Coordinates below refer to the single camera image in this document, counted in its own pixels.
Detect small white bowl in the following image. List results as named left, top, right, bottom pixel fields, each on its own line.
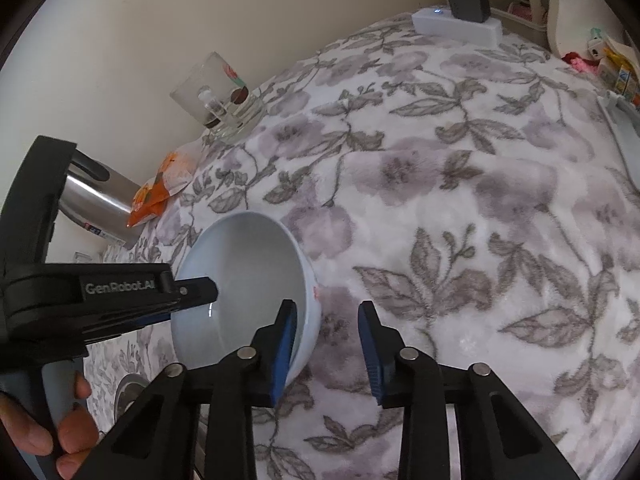
left=171, top=211, right=322, bottom=393

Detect person's left hand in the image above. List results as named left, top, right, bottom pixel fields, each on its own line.
left=0, top=374, right=99, bottom=480

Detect large steel basin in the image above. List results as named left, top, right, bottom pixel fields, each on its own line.
left=114, top=374, right=152, bottom=417

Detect white plastic chair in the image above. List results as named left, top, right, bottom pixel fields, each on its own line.
left=515, top=0, right=640, bottom=68

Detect white power strip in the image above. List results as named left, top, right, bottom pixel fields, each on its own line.
left=411, top=6, right=503, bottom=46

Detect grey floral table blanket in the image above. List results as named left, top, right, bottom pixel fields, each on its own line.
left=75, top=10, right=640, bottom=480

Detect stainless steel thermos jug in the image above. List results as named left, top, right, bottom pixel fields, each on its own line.
left=59, top=152, right=141, bottom=251

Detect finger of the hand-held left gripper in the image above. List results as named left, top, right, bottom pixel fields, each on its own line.
left=82, top=305, right=173, bottom=346
left=167, top=276, right=219, bottom=311

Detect orange snack packet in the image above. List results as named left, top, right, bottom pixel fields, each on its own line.
left=150, top=152, right=197, bottom=197
left=129, top=182, right=174, bottom=228

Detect colourful small boxes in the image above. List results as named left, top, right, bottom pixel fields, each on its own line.
left=585, top=27, right=640, bottom=107

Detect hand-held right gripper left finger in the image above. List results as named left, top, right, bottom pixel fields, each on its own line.
left=75, top=299, right=299, bottom=480

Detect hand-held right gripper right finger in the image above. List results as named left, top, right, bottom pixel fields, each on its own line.
left=357, top=300, right=581, bottom=480

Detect clear glass mug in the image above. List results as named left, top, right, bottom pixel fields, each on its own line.
left=170, top=51, right=268, bottom=143

